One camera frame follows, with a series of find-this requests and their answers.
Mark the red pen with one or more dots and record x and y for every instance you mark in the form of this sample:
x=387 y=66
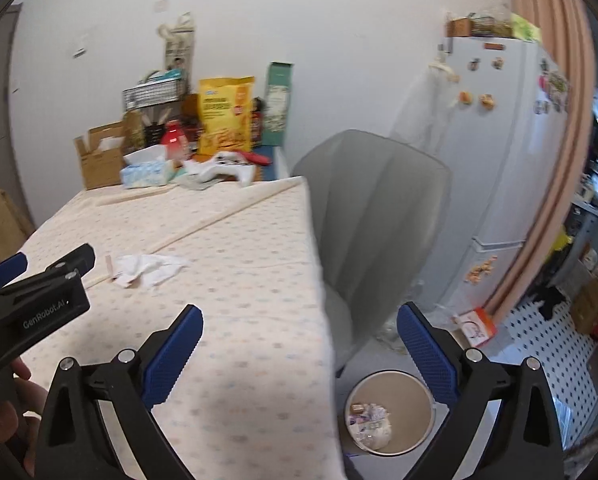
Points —
x=259 y=159

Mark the white refrigerator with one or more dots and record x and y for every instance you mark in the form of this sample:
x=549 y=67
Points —
x=504 y=170

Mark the orange and white box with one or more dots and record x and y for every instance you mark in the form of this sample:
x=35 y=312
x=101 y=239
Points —
x=476 y=327

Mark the brown patterned pouch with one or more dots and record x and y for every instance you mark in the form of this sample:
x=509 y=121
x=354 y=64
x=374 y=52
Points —
x=135 y=132

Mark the blue tissue box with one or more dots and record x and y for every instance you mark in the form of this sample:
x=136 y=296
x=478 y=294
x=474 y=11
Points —
x=144 y=175

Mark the light green packet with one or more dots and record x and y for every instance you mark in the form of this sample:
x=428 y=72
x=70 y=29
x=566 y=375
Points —
x=525 y=27

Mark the dark red tin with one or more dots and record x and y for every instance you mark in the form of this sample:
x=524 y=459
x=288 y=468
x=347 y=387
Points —
x=257 y=122

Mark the cluster of fridge magnets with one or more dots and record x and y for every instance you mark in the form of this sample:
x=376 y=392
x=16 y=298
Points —
x=554 y=92

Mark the open cardboard box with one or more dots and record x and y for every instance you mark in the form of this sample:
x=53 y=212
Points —
x=99 y=165

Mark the dotted cream tablecloth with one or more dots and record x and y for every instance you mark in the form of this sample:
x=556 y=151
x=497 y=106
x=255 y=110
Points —
x=239 y=270

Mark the pale green paper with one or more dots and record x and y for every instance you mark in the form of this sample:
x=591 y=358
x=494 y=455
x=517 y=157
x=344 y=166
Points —
x=194 y=184

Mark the white game controller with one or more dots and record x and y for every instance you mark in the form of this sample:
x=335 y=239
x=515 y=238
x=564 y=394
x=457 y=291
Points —
x=229 y=170

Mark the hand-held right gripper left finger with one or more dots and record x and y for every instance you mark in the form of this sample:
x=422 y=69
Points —
x=174 y=355

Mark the white tissue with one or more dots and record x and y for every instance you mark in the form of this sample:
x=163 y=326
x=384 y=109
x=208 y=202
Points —
x=151 y=267

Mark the beige round waste bin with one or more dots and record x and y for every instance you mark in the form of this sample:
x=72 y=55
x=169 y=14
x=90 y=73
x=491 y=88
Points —
x=411 y=395

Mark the blue mat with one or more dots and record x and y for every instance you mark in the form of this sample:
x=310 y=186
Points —
x=271 y=167

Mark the clear plastic bag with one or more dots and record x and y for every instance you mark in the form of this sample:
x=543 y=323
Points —
x=391 y=337

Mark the tall green box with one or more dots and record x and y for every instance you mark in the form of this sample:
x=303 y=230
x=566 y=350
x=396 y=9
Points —
x=278 y=105

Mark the red and white vase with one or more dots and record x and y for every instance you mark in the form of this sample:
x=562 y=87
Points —
x=174 y=140

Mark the yellow snack bag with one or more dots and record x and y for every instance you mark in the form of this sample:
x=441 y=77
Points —
x=226 y=115

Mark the yellow food magnet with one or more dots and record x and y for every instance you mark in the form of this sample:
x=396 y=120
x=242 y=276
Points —
x=488 y=100

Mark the printed paper tote bag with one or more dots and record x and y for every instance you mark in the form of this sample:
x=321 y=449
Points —
x=179 y=50

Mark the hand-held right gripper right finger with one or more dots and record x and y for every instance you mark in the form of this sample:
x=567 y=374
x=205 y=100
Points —
x=429 y=355

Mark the white wall socket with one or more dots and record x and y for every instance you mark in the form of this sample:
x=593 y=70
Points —
x=161 y=6

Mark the black cloth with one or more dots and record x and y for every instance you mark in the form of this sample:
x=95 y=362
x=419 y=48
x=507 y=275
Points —
x=549 y=300

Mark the white hanging plastic bag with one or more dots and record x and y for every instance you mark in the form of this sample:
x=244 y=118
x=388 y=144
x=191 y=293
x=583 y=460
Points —
x=419 y=115

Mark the pink curtain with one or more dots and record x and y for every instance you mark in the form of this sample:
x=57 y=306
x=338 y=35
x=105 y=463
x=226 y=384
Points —
x=574 y=60

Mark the large brown cardboard box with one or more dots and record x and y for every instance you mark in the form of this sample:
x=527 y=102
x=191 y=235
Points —
x=589 y=305

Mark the small wooden crate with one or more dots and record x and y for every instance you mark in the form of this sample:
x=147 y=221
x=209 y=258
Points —
x=459 y=27

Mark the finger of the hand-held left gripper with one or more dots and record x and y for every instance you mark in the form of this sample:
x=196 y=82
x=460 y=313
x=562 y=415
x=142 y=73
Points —
x=6 y=267
x=74 y=260

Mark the round orange magnet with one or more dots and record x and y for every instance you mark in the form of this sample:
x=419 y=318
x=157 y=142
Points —
x=464 y=96

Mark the brown fridge label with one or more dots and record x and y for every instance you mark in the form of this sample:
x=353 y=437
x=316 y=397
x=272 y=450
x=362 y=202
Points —
x=494 y=46

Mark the grey upholstered chair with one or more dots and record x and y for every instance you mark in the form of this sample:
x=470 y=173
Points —
x=379 y=210

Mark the popcorn magnet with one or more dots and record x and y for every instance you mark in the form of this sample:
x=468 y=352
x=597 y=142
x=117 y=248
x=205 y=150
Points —
x=481 y=270

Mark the small figure magnet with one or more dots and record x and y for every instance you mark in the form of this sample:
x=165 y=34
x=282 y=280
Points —
x=499 y=63

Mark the black utensil holder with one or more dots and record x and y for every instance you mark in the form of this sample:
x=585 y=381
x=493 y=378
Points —
x=154 y=132

